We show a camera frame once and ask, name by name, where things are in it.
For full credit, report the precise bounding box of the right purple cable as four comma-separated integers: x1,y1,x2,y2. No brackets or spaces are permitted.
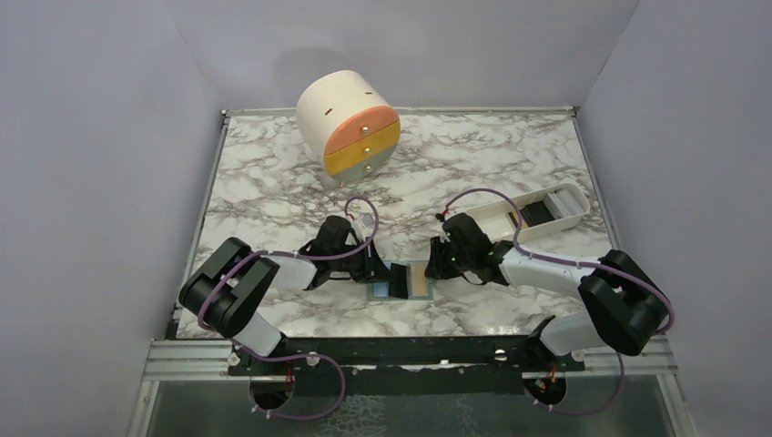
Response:
435,188,676,336

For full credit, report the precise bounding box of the white plastic tray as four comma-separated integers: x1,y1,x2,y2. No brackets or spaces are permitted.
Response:
464,183,591,243

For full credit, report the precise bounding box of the round cream drawer cabinet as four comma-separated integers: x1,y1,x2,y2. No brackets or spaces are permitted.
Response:
296,70,401,183

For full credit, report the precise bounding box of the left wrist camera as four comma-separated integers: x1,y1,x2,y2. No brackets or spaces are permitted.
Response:
352,214,375,240

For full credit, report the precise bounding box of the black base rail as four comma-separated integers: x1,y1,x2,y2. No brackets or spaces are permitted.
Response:
228,335,585,398

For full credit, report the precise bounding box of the green card holder wallet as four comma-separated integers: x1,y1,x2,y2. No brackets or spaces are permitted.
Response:
367,260,435,301

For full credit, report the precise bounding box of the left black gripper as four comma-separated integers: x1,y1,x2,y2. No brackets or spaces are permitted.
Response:
330,237,395,283

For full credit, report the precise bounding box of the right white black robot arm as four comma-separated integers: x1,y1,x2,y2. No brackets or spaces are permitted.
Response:
425,213,673,371

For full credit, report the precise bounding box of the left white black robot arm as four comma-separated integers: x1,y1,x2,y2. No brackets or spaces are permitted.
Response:
178,216,391,374

